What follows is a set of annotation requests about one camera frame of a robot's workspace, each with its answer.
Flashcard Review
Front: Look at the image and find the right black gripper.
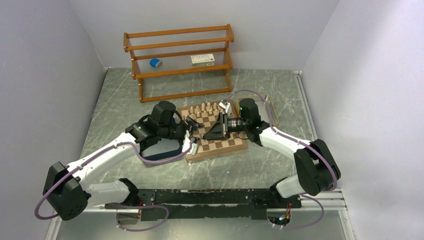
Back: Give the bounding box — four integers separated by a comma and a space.
203, 111, 249, 141

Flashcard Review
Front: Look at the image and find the light queen chess piece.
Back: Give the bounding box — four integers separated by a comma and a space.
205, 102, 212, 112

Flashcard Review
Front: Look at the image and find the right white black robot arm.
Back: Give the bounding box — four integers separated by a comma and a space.
202, 98, 341, 207

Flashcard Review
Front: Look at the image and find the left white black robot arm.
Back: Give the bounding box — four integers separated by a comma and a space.
34, 100, 203, 221

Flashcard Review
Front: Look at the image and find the wooden chess board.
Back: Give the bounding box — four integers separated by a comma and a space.
177, 100, 248, 163

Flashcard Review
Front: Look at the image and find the blue metal tin tray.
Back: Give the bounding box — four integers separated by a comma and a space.
135, 137, 183, 165

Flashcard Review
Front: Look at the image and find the gold metal tin tray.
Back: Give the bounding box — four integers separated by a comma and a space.
235, 94, 279, 127

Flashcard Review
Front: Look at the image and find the wooden two-tier shelf rack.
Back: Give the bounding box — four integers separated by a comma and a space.
123, 24, 235, 103

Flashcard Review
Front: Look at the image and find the blue eraser block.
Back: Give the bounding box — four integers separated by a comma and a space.
149, 58, 163, 69

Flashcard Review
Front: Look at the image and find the white red card box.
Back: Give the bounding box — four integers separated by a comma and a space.
190, 53, 215, 68

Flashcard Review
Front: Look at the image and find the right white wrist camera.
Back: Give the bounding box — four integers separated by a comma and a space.
218, 99, 232, 115

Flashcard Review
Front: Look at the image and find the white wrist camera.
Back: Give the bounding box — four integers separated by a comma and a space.
218, 99, 232, 115
188, 136, 200, 156

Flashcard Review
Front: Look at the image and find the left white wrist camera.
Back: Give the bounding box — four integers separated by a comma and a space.
188, 136, 200, 156

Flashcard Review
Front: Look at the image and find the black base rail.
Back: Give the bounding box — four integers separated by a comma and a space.
105, 188, 302, 221

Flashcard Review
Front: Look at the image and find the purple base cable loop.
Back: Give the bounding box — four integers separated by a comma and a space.
109, 203, 170, 232

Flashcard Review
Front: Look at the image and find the aluminium frame rail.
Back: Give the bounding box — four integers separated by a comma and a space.
293, 70, 347, 211

